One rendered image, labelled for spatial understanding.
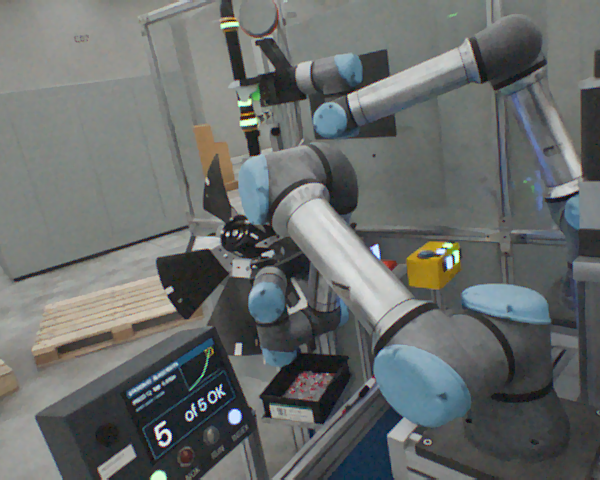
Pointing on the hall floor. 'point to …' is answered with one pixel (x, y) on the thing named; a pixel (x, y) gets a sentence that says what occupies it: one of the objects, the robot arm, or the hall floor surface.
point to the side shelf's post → (365, 351)
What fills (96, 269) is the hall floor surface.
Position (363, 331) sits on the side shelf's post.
